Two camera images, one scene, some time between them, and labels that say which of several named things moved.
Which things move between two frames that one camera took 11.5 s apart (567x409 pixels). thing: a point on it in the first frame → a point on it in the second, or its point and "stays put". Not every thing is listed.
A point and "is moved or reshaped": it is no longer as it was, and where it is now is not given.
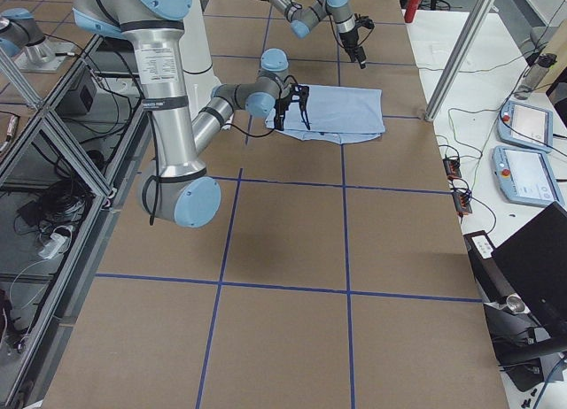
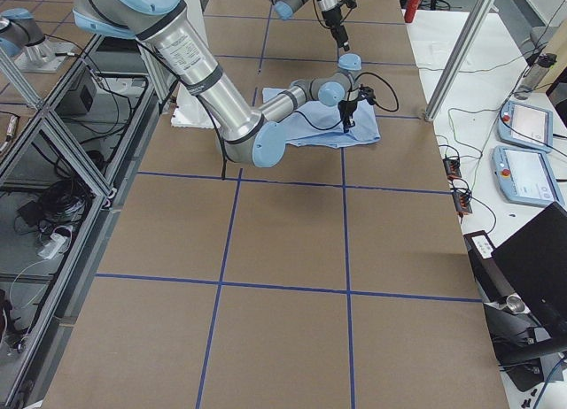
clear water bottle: (534, 75) stays put
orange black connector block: (452, 166) stays put
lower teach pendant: (526, 176) stays put
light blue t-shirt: (337, 113) is moved or reshaped
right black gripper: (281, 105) → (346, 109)
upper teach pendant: (525, 125) stays put
